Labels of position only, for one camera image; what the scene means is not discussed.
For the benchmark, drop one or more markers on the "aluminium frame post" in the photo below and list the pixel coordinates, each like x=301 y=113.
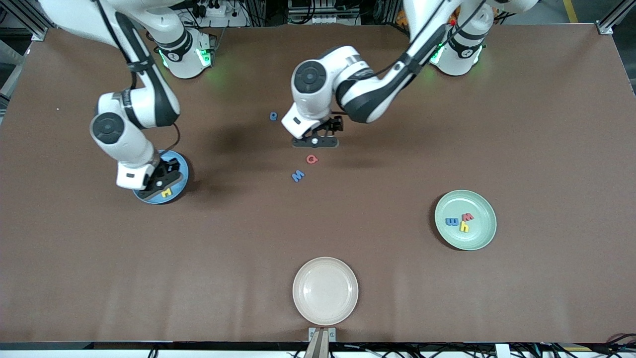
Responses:
x=604 y=27
x=37 y=35

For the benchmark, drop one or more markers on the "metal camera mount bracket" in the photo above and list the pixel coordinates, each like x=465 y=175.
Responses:
x=322 y=343

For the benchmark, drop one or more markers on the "orange fruit pile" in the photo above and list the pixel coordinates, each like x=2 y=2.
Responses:
x=400 y=19

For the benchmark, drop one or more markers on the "red uppercase letter G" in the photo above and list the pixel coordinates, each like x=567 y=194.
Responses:
x=312 y=159

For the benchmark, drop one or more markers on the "blue uppercase letter M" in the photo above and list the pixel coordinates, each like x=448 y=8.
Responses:
x=297 y=175

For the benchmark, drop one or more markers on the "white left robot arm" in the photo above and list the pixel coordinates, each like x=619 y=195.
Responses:
x=310 y=77

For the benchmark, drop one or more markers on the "red lowercase letter w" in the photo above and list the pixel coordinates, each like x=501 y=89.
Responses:
x=467 y=217

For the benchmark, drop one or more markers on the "blue plate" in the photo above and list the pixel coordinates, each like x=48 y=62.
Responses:
x=186 y=173

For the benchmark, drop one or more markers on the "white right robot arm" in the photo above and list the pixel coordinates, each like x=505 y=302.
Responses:
x=107 y=128

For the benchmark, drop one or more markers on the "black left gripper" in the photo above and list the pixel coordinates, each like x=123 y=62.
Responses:
x=334 y=124

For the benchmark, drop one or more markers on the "blue lowercase letter m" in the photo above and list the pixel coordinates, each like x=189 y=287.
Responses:
x=452 y=222

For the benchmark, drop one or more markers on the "cream plate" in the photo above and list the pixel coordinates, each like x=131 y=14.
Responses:
x=325 y=291

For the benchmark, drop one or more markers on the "yellow lowercase letter h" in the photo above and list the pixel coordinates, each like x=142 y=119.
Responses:
x=464 y=227

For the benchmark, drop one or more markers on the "green plate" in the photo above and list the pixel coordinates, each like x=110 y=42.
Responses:
x=479 y=233

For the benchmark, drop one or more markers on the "white power strip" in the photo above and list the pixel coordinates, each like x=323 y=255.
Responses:
x=216 y=9

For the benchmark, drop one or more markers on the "metal equipment rack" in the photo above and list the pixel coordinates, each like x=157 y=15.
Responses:
x=323 y=12

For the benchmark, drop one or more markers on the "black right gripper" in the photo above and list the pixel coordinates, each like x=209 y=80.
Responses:
x=170 y=167

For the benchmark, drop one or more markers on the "brown table mat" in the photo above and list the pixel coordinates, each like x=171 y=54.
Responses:
x=318 y=233

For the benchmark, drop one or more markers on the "yellow uppercase letter H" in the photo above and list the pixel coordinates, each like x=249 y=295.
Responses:
x=167 y=192

